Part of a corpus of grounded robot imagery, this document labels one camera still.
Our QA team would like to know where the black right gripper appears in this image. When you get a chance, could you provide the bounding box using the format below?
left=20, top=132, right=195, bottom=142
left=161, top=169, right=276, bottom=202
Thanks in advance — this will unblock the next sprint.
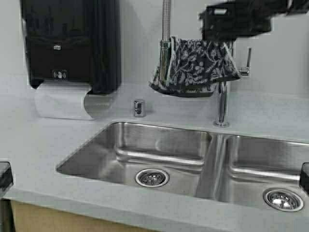
left=199, top=0, right=309, bottom=40

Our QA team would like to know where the black right robot base corner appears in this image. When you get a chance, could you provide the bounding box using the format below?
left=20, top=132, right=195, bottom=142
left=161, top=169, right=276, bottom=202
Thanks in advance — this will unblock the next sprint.
left=299, top=162, right=309, bottom=194

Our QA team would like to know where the light wood base cabinet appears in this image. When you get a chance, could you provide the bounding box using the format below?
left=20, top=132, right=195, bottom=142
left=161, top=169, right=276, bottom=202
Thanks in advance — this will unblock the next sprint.
left=0, top=200, right=147, bottom=232

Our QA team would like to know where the black left robot base corner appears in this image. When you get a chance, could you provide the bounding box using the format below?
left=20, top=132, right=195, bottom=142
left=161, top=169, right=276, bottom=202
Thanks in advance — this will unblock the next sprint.
left=0, top=162, right=14, bottom=191

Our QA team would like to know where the chrome spring kitchen faucet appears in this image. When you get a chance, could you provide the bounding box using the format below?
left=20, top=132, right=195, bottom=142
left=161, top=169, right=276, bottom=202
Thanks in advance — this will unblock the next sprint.
left=156, top=0, right=252, bottom=128

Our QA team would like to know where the black white floral cloth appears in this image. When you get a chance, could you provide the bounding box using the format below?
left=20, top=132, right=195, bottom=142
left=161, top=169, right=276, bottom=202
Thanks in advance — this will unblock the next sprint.
left=149, top=36, right=241, bottom=98

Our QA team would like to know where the black paper towel dispenser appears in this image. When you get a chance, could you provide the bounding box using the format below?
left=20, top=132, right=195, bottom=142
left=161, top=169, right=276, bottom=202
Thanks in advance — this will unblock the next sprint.
left=20, top=0, right=121, bottom=94

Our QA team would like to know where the white paper towel sheet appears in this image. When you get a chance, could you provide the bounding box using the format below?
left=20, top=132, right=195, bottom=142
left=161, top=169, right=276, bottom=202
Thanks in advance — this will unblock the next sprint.
left=34, top=81, right=114, bottom=120

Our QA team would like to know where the small chrome countertop button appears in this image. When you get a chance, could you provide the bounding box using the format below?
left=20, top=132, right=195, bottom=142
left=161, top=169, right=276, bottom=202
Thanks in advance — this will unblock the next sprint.
left=134, top=99, right=144, bottom=117

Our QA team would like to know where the stainless steel double sink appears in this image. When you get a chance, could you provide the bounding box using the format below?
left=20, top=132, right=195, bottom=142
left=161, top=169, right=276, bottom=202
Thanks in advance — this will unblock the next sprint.
left=56, top=122, right=309, bottom=216

